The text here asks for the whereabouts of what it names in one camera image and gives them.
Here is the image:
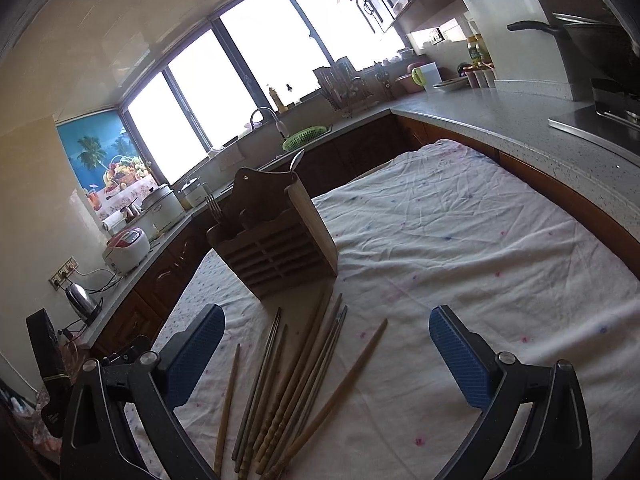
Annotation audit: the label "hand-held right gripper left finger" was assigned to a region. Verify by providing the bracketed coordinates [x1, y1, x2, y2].
[60, 303, 227, 480]

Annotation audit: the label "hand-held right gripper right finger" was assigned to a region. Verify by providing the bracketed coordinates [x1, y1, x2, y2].
[428, 305, 593, 480]

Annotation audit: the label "pile of chopsticks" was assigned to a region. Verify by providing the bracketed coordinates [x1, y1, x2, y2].
[212, 292, 349, 480]

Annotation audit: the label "brown wooden utensil holder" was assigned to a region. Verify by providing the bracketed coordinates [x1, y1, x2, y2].
[206, 166, 340, 302]

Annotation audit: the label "brown wooden base cabinets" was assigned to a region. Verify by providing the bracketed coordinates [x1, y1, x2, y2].
[90, 112, 640, 361]

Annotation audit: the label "white floral tablecloth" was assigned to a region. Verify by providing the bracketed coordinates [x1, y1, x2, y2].
[125, 139, 640, 480]

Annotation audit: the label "red and white rice cooker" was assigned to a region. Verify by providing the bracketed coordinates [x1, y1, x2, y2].
[102, 227, 151, 276]

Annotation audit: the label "steel electric kettle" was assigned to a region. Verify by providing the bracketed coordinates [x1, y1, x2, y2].
[65, 282, 103, 323]

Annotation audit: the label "metal fork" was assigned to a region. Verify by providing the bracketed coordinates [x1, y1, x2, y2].
[202, 182, 223, 226]

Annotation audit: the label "black upright box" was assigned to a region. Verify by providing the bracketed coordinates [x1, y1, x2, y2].
[25, 308, 68, 438]

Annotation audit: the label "green plastic basket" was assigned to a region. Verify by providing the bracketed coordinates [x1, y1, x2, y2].
[281, 126, 328, 152]

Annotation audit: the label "grey kitchen countertop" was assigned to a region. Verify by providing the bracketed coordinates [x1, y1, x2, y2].
[75, 85, 640, 348]

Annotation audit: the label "curved metal faucet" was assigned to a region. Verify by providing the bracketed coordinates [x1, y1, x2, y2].
[250, 106, 288, 141]

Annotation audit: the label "pink plastic basin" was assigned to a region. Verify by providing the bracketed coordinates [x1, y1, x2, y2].
[396, 62, 426, 93]

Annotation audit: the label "steel gas stove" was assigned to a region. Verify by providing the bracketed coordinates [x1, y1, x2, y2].
[547, 77, 640, 153]

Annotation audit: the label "white pitcher green lid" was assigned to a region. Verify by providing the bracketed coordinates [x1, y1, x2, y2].
[411, 62, 443, 91]

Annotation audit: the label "metal dish rack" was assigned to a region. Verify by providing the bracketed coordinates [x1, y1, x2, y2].
[312, 57, 381, 118]

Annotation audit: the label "kitchen window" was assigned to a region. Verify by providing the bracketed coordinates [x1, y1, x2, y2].
[117, 0, 406, 186]

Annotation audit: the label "cooking oil bottle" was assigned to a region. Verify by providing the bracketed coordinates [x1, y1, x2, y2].
[466, 34, 488, 68]

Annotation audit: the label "black wok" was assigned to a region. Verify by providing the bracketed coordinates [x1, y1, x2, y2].
[507, 10, 640, 86]

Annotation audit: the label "wall power socket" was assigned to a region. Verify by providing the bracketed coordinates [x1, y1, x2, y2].
[48, 257, 80, 288]

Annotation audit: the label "tropical beach wall poster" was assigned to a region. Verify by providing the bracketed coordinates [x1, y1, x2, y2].
[56, 109, 161, 221]

